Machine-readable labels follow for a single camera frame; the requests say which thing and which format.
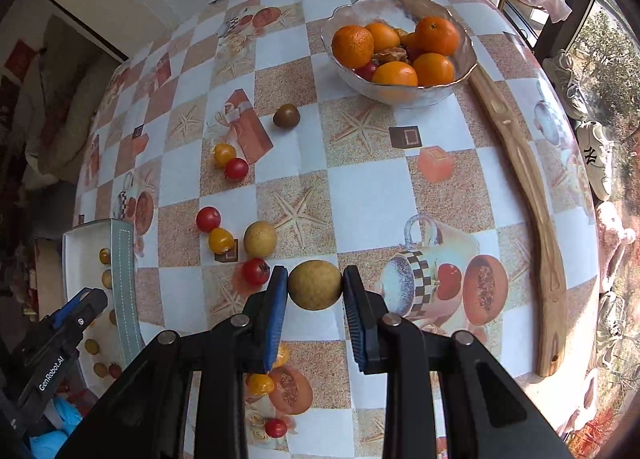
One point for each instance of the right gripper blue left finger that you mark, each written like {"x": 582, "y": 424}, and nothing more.
{"x": 273, "y": 310}

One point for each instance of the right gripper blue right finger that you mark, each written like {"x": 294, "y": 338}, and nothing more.
{"x": 356, "y": 305}

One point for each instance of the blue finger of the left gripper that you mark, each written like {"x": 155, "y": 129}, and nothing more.
{"x": 79, "y": 303}
{"x": 74, "y": 318}

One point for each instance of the brown round longan fruit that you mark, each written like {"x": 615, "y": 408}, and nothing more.
{"x": 314, "y": 285}

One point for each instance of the red tomato with stem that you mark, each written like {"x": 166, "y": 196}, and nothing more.
{"x": 115, "y": 370}
{"x": 256, "y": 272}

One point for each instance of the blue gloved hand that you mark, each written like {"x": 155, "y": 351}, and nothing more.
{"x": 64, "y": 418}

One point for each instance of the tan longan in tray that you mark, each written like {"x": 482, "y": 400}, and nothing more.
{"x": 100, "y": 370}
{"x": 92, "y": 347}

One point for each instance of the red tomato with stem centre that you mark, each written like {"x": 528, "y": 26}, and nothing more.
{"x": 256, "y": 272}

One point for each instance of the large yellow tomato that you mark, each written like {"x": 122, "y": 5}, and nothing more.
{"x": 283, "y": 356}

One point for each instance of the brown longan centre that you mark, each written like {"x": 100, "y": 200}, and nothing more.
{"x": 260, "y": 240}

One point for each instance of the white tray with grey rim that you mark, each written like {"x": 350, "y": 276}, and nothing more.
{"x": 98, "y": 271}

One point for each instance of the yellow fruit in tray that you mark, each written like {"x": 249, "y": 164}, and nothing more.
{"x": 105, "y": 256}

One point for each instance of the yellow tomato right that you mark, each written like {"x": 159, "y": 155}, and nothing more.
{"x": 220, "y": 241}

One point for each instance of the small yellow tomato near finger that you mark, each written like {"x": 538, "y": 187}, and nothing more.
{"x": 259, "y": 384}

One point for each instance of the red tomato upper middle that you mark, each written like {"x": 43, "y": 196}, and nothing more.
{"x": 208, "y": 219}

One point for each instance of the small red tomato bottom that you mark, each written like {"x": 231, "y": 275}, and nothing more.
{"x": 275, "y": 428}

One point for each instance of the red tomato top pair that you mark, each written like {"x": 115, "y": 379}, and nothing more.
{"x": 236, "y": 169}

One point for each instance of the orange tomato top pair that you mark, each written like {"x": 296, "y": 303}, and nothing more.
{"x": 223, "y": 154}

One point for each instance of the checkered patterned tablecloth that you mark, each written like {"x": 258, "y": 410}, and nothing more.
{"x": 343, "y": 183}

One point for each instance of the dark brown tomato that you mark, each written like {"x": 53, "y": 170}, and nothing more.
{"x": 287, "y": 116}

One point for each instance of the long wooden back scratcher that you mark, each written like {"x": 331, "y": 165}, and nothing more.
{"x": 445, "y": 276}

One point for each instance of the orange mandarin front left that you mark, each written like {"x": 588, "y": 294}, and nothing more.
{"x": 395, "y": 73}

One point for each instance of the orange mandarin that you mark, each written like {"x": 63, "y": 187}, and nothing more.
{"x": 434, "y": 69}
{"x": 436, "y": 34}
{"x": 395, "y": 73}
{"x": 353, "y": 46}

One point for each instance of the orange mandarin front right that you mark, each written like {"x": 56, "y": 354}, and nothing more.
{"x": 434, "y": 69}

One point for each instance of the green sofa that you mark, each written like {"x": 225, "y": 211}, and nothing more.
{"x": 64, "y": 87}

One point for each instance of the orange mandarin back left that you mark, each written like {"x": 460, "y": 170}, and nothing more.
{"x": 353, "y": 46}

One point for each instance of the orange mandarin back right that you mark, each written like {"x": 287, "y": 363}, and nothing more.
{"x": 436, "y": 34}

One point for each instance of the white sneaker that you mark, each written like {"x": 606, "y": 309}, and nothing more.
{"x": 596, "y": 151}

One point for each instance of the glass fruit bowl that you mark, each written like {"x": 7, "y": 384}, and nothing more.
{"x": 392, "y": 24}

